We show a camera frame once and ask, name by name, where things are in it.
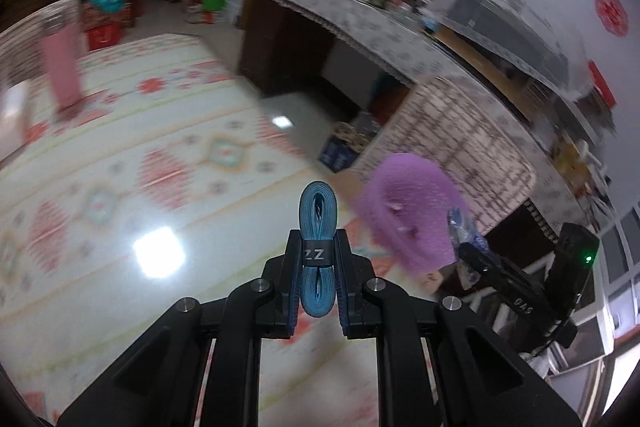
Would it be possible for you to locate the teal strap roll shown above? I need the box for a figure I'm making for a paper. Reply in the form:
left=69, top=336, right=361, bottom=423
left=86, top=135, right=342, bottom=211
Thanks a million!
left=298, top=181, right=339, bottom=319

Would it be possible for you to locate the pink bottle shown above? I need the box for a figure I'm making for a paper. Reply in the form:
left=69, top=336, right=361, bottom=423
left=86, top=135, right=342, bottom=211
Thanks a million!
left=40, top=4, right=84, bottom=118

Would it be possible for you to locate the grey box appliance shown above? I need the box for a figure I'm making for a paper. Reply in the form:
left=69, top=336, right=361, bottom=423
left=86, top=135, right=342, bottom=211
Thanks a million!
left=439, top=0, right=572, bottom=84

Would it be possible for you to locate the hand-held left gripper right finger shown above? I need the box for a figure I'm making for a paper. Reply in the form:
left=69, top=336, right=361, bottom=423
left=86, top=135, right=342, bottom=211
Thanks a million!
left=332, top=229, right=583, bottom=427

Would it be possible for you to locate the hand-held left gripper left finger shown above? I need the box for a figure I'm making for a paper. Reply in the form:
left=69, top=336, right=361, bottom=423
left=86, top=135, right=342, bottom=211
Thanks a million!
left=57, top=229, right=306, bottom=427

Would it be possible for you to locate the red crate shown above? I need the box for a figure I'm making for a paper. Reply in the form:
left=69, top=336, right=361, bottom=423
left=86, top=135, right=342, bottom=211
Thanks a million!
left=85, top=24, right=124, bottom=51

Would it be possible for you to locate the blue plastic bag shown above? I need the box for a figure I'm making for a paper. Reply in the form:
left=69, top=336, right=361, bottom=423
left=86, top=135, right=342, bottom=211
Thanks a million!
left=446, top=205, right=489, bottom=259

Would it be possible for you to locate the long counter with patterned cloth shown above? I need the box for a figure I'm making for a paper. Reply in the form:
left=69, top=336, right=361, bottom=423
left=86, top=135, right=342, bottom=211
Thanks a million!
left=249, top=0, right=588, bottom=212

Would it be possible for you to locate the blue carton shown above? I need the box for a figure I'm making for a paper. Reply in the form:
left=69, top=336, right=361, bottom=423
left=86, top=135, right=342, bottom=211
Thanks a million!
left=317, top=121, right=382, bottom=174

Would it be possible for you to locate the round red wall decoration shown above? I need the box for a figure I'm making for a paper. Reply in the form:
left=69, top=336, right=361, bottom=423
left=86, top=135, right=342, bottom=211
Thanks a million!
left=594, top=0, right=630, bottom=37

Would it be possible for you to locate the black cable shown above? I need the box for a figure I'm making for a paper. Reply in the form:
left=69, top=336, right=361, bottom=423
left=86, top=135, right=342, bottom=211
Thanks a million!
left=522, top=334, right=568, bottom=360

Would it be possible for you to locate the chair with patterned cover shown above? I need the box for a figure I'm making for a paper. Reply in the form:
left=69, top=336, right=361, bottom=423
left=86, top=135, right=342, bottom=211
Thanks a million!
left=359, top=76, right=539, bottom=229
left=0, top=4, right=57, bottom=75

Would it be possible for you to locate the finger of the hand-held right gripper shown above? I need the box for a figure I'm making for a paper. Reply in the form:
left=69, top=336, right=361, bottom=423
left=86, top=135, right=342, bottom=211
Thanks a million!
left=457, top=241, right=549, bottom=309

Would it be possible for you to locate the dark wooden sideboard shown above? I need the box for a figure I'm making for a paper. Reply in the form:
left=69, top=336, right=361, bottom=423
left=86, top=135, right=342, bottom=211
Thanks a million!
left=237, top=0, right=412, bottom=128

